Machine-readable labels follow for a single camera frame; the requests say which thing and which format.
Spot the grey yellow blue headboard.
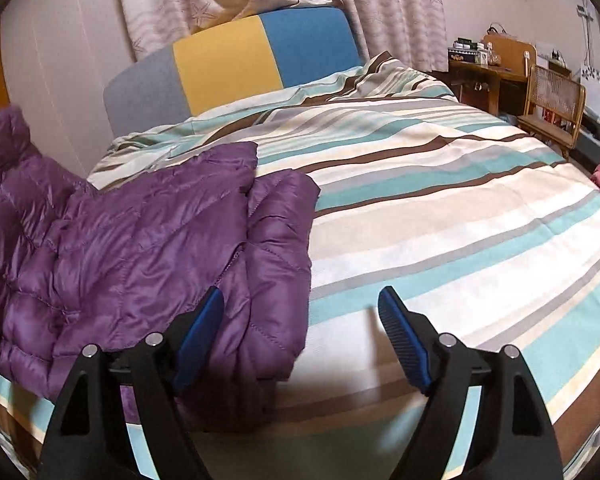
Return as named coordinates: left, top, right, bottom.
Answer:
left=104, top=6, right=362, bottom=138

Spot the wooden desk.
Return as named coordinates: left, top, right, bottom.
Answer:
left=448, top=34, right=538, bottom=116

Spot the purple quilted down jacket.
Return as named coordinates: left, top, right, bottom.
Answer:
left=0, top=107, right=318, bottom=429

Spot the wooden rattan chair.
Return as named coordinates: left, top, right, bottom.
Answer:
left=517, top=65, right=586, bottom=159

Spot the striped bed duvet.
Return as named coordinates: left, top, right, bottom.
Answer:
left=0, top=53, right=600, bottom=479

